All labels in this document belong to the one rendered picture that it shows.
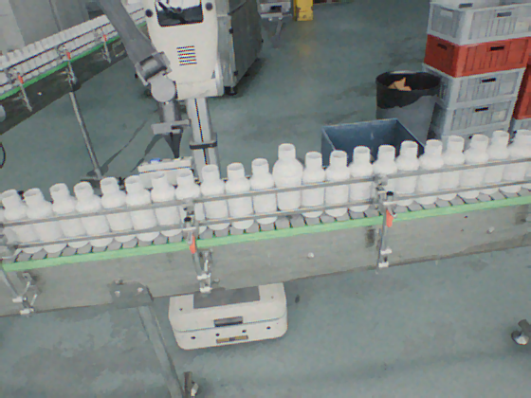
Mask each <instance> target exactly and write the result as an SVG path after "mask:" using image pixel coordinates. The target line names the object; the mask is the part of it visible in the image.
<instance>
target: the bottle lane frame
mask: <svg viewBox="0 0 531 398"><path fill-rule="evenodd" d="M490 198H491V197H490ZM476 200H477V199H476ZM463 202H464V201H463ZM378 214H379V215H378V216H373V217H367V216H366V215H365V214H364V218H359V219H352V218H351V216H349V220H347V221H340V222H339V221H338V220H337V219H336V218H334V220H335V222H333V223H326V224H323V223H322V221H321V220H320V224H319V225H313V226H308V225H307V224H306V222H304V226H292V225H289V227H287V228H281V229H277V227H276V226H274V229H273V230H268V231H262V230H261V228H260V227H259V231H258V232H254V233H247V232H246V230H245V229H244V234H240V235H230V233H229V235H228V236H220V237H215V234H213V235H212V237H211V238H208V239H200V235H198V237H197V240H196V243H197V248H198V252H199V256H200V261H201V263H202V268H203V271H204V262H205V261H204V258H203V254H202V251H208V250H209V252H210V255H211V260H210V261H208V263H212V272H211V286H212V287H213V290H211V292H216V291H223V290H229V289H235V288H241V287H254V286H260V285H268V284H273V283H279V282H286V281H293V280H304V279H313V278H323V277H329V276H336V275H342V274H348V273H354V272H361V271H367V270H373V269H376V268H377V266H376V261H377V260H378V249H377V248H378V241H380V237H379V228H380V227H382V220H383V215H381V214H380V212H379V213H378ZM397 215H398V217H397V218H396V219H393V222H392V225H391V226H390V227H389V229H388V235H387V243H386V246H388V247H389V248H390V249H391V250H392V253H390V256H389V257H388V262H389V265H388V267H392V266H399V265H404V264H410V263H417V262H427V261H434V260H440V259H449V258H458V257H464V256H470V255H476V254H482V253H488V252H494V251H500V250H506V249H511V248H517V247H524V246H529V245H531V195H530V196H519V195H518V197H512V198H507V197H506V196H505V197H504V199H499V200H493V199H492V198H491V201H486V202H480V201H479V200H477V203H474V204H466V203H465V202H464V204H462V205H455V206H454V205H452V204H449V207H442V208H439V207H438V206H436V205H435V208H431V209H423V208H422V210H418V211H409V209H408V212H405V213H398V214H397ZM0 263H1V264H2V262H0ZM2 266H3V268H4V270H5V271H6V272H7V273H8V277H9V278H10V279H11V281H12V282H13V285H14V286H15V288H16V289H17V291H18V293H24V290H25V288H26V287H27V282H26V281H25V280H24V278H23V275H22V273H25V274H26V273H29V274H30V275H31V276H32V278H33V281H32V282H31V284H30V285H36V286H37V287H38V289H39V290H40V294H38V296H37V298H36V300H35V303H34V305H33V307H34V308H35V312H34V314H41V313H46V312H52V311H57V312H58V311H63V310H69V309H76V308H87V307H93V306H100V305H111V304H115V303H114V301H113V300H112V298H111V295H110V293H109V289H110V288H111V286H112V285H113V284H114V285H118V284H122V283H128V282H134V281H141V282H142V283H144V284H146V285H147V287H148V289H149V292H150V295H151V299H160V298H173V297H179V296H185V295H191V294H197V293H198V294H201V292H200V286H199V283H198V280H197V276H196V272H195V264H194V260H193V257H192V252H191V250H190V247H189V246H188V245H187V242H186V241H185V239H184V237H183V239H182V242H181V243H178V242H174V243H169V239H168V242H167V243H166V244H154V241H153V242H152V244H151V245H149V246H143V247H139V246H138V243H137V246H136V247H135V248H133V247H130V248H123V245H122V247H121V248H120V249H117V250H110V251H109V250H108V246H107V247H106V248H105V251H104V252H98V253H96V252H93V251H92V250H91V252H89V253H85V254H78V250H77V251H76V252H75V255H72V256H66V257H64V256H63V253H62V254H61V256H60V257H53V258H48V257H47V256H45V258H44V259H41V260H35V261H33V260H32V259H30V260H29V261H22V262H17V261H15V262H11V263H5V264H2ZM12 299H13V297H12V296H11V294H10V293H9V290H8V289H7V287H6V286H5V284H4V283H3V281H2V280H1V278H0V317H17V316H21V309H20V308H19V306H18V305H15V304H14V303H13V301H12Z"/></svg>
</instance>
